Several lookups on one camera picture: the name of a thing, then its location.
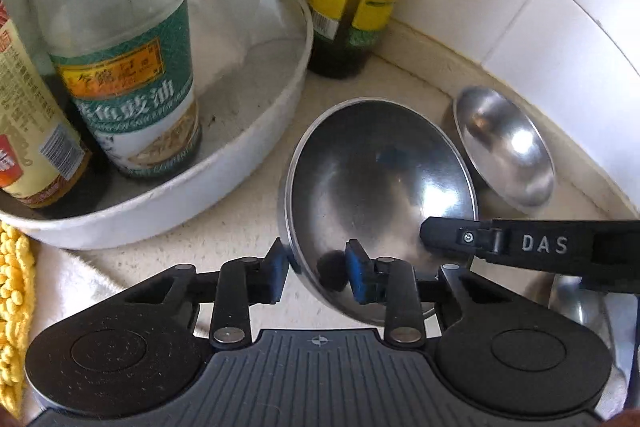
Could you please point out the white towel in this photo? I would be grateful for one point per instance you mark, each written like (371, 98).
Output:
(65, 285)

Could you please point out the yellow cap vinegar bottle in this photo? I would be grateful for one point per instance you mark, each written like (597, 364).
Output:
(47, 164)

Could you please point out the yellow chenille cloth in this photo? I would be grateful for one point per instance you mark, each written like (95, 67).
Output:
(18, 298)

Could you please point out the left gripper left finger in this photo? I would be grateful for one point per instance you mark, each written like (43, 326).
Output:
(243, 283)

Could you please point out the white round turntable tray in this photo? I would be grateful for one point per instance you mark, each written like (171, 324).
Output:
(242, 118)

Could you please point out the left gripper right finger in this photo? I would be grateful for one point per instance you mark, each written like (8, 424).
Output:
(390, 282)

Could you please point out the steel bowl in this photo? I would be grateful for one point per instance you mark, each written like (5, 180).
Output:
(511, 165)
(584, 307)
(374, 171)

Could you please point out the purple label fish sauce bottle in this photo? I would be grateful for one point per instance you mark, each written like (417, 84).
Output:
(127, 66)

